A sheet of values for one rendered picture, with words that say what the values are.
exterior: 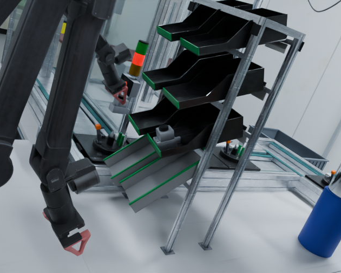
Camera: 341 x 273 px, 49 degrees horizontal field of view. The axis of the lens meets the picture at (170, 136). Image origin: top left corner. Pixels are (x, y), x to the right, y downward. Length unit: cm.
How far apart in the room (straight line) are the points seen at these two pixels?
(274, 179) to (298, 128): 296
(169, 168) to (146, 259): 30
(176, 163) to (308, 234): 73
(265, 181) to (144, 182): 96
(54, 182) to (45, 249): 40
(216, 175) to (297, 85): 345
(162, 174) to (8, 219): 50
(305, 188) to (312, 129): 273
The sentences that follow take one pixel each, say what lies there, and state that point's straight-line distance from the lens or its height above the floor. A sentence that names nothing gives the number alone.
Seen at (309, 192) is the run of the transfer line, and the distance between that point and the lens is 228.
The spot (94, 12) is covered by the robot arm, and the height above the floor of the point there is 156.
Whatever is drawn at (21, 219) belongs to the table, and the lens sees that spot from 128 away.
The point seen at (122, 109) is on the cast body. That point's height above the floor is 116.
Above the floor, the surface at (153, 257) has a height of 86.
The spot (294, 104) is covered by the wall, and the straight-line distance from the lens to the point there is 512.
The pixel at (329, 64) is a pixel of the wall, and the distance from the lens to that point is 498.
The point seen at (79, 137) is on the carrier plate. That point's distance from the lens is 164.
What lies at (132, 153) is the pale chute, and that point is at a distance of 141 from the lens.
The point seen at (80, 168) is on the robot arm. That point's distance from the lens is 87.
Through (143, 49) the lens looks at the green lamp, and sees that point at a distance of 170.
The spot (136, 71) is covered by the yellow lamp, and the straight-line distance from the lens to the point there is 172.
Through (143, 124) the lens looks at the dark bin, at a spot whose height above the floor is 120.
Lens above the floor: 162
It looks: 19 degrees down
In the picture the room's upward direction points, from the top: 20 degrees clockwise
